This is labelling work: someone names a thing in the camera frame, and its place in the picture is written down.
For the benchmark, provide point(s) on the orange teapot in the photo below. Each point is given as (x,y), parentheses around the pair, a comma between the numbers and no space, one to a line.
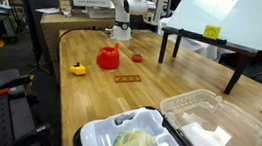
(108,57)

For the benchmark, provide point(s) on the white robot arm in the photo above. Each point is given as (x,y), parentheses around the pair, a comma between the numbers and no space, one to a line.
(150,10)

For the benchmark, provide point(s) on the brown wooden ruler block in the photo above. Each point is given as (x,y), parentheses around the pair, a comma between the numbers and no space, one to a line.
(127,78)

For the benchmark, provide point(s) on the small red blue toy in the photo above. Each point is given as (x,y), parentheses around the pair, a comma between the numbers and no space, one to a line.
(137,57)

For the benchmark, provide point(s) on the yellow lotion bottle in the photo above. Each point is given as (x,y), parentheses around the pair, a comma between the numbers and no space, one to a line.
(134,138)

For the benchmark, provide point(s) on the yellow smiley sticky note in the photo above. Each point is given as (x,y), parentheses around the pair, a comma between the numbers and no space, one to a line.
(211,32)

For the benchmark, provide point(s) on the clear plastic case lid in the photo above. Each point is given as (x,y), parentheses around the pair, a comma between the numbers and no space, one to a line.
(205,119)

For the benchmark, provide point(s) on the whiteboard on black stand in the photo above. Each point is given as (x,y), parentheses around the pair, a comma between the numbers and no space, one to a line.
(240,22)

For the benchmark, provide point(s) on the orange handled clamp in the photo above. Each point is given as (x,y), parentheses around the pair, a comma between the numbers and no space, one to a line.
(15,87)

